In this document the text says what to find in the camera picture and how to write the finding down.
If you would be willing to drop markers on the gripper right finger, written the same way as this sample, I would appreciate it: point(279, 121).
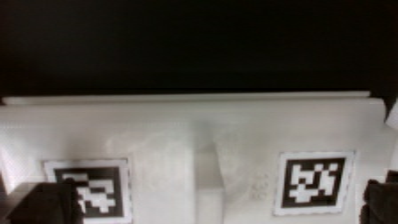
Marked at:
point(379, 211)

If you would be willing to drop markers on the white cabinet door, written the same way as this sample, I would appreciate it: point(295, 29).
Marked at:
point(288, 153)
point(134, 151)

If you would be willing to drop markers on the white cabinet body box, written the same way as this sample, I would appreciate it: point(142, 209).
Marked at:
point(23, 102)

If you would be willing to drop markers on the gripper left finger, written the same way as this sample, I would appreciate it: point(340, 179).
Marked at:
point(48, 206)

